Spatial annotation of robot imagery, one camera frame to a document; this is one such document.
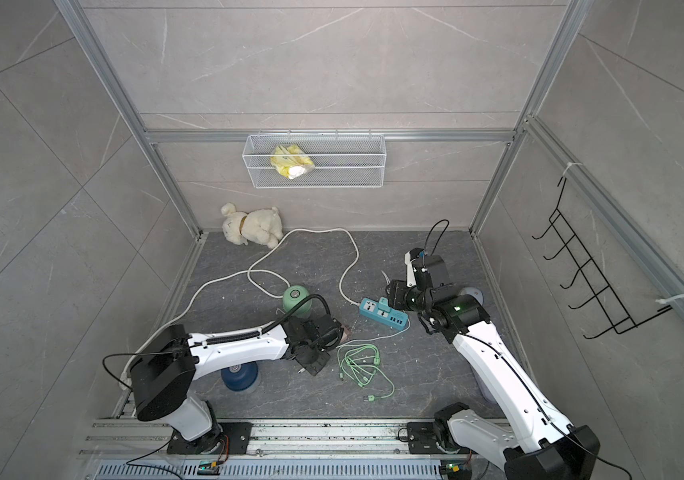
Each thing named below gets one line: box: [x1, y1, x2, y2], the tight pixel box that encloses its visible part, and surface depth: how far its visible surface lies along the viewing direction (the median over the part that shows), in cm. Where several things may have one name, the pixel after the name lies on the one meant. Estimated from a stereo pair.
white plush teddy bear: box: [221, 202, 284, 249], surface depth 113 cm
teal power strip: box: [359, 297, 409, 331], surface depth 95 cm
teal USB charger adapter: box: [377, 296, 392, 313], surface depth 94 cm
